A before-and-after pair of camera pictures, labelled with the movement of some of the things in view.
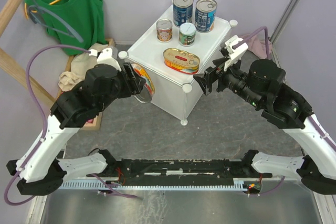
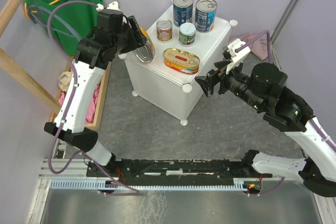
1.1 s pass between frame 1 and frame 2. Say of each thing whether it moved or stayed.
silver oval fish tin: moved
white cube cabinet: stayed
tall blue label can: stayed
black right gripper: stayed
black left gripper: moved
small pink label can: stayed
